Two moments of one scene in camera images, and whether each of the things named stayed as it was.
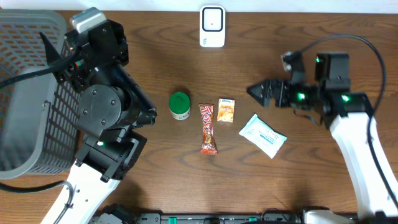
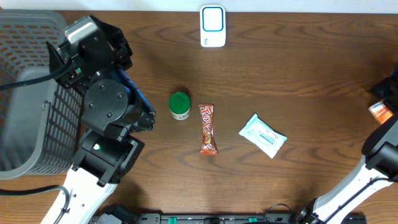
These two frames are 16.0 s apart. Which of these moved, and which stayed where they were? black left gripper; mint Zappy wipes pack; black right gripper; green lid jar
Moved: black right gripper
Stayed: mint Zappy wipes pack; black left gripper; green lid jar
